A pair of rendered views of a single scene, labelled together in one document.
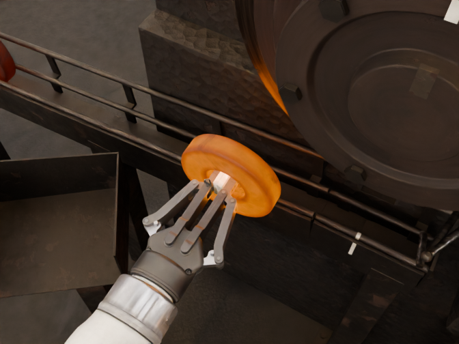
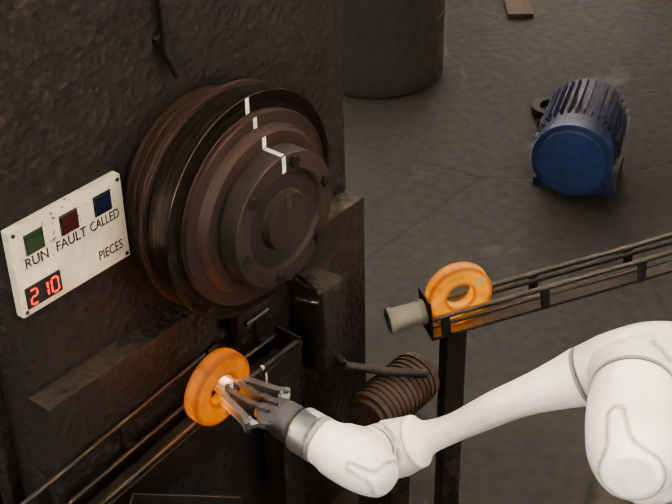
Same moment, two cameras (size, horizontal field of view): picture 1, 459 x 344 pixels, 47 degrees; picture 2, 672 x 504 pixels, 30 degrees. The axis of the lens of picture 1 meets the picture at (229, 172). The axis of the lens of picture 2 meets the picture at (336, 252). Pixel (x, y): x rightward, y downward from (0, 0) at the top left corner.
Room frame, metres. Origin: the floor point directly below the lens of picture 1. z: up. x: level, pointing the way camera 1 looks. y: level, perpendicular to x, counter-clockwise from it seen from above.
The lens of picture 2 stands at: (-0.12, 1.82, 2.39)
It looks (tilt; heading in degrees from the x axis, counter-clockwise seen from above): 34 degrees down; 280
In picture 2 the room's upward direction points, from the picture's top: 1 degrees counter-clockwise
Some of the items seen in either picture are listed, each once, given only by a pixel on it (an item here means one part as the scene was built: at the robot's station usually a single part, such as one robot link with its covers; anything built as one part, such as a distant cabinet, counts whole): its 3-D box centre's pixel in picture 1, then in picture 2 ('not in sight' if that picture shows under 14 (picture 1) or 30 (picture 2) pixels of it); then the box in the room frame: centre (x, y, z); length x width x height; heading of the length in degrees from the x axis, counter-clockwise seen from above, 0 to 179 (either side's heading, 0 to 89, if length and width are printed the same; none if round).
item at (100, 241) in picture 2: not in sight; (69, 243); (0.68, 0.02, 1.15); 0.26 x 0.02 x 0.18; 60
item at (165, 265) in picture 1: (171, 260); (279, 416); (0.29, 0.08, 0.83); 0.09 x 0.08 x 0.07; 150
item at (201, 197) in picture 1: (190, 216); (247, 404); (0.36, 0.06, 0.84); 0.11 x 0.01 x 0.04; 152
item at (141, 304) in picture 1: (140, 308); (309, 433); (0.23, 0.11, 0.83); 0.09 x 0.06 x 0.09; 60
